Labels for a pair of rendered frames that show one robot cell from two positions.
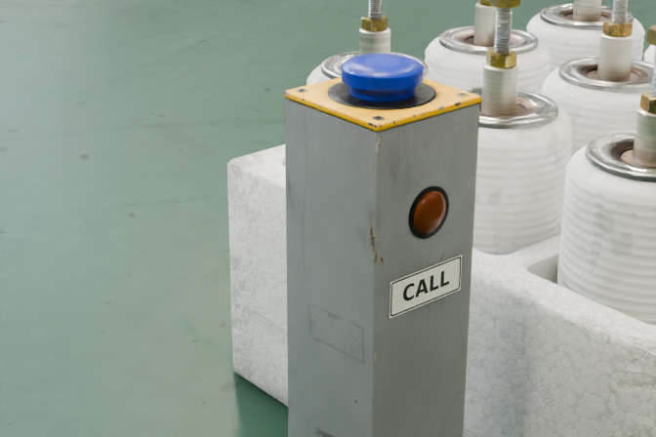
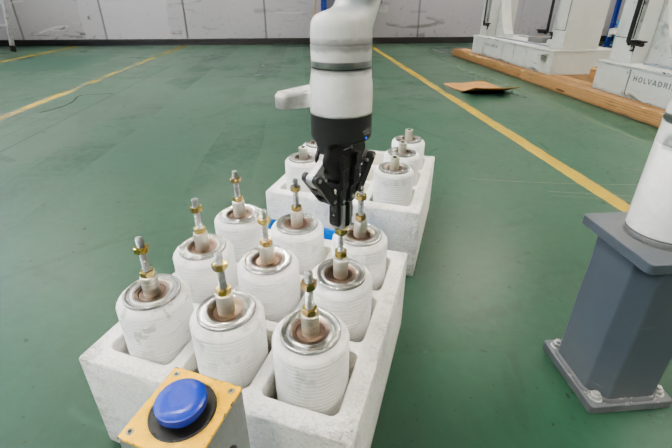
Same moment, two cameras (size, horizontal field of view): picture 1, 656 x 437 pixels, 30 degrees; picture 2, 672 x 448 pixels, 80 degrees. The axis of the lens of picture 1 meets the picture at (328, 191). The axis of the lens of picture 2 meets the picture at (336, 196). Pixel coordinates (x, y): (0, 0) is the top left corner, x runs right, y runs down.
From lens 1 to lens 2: 35 cm
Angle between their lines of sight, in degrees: 29
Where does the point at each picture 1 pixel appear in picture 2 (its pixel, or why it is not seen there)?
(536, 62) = (228, 254)
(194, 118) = (49, 258)
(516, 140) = (243, 333)
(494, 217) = (239, 367)
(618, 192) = (305, 365)
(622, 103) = (277, 279)
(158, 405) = not seen: outside the picture
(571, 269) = (286, 392)
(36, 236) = not seen: outside the picture
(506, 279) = (256, 408)
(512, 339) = (267, 435)
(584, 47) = (244, 231)
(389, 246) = not seen: outside the picture
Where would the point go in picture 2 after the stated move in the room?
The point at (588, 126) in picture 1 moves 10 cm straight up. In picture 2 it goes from (264, 291) to (258, 234)
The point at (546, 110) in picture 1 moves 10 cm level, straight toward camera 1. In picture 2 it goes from (249, 305) to (265, 362)
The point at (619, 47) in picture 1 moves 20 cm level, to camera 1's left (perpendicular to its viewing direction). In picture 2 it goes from (269, 251) to (123, 297)
